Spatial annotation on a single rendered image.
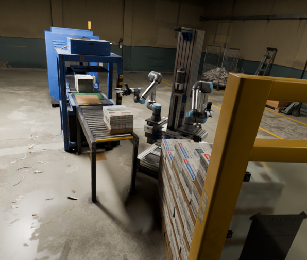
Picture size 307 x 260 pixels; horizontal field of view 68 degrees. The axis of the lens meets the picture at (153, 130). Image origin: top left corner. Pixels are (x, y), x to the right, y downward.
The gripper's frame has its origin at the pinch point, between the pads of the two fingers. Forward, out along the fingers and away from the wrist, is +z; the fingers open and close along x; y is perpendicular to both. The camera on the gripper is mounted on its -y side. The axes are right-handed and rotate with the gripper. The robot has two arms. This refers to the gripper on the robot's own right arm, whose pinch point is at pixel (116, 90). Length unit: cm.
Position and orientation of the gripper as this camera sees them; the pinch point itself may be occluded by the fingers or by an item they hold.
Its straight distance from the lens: 292.5
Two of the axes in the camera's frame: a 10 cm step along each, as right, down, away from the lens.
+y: -1.5, 8.6, 4.9
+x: -5.4, -4.9, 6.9
